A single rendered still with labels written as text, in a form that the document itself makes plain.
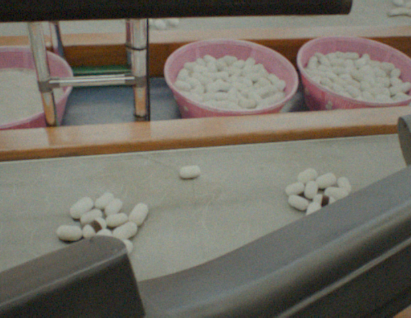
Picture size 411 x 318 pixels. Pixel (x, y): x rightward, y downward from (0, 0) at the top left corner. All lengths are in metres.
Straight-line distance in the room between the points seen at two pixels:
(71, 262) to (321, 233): 0.11
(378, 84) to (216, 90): 0.35
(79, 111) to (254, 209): 0.45
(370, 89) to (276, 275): 0.89
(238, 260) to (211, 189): 0.54
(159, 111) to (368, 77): 0.45
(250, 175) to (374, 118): 0.28
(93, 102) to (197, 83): 0.23
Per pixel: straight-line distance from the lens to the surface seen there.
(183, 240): 0.67
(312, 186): 0.75
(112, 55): 1.07
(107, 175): 0.76
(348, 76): 1.07
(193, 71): 1.02
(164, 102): 1.02
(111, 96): 1.04
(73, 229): 0.67
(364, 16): 1.37
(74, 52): 1.06
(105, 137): 0.80
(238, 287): 0.18
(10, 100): 0.96
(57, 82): 0.79
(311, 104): 1.04
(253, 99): 0.94
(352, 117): 0.91
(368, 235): 0.22
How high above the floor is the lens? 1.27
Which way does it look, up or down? 42 degrees down
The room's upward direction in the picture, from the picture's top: 5 degrees clockwise
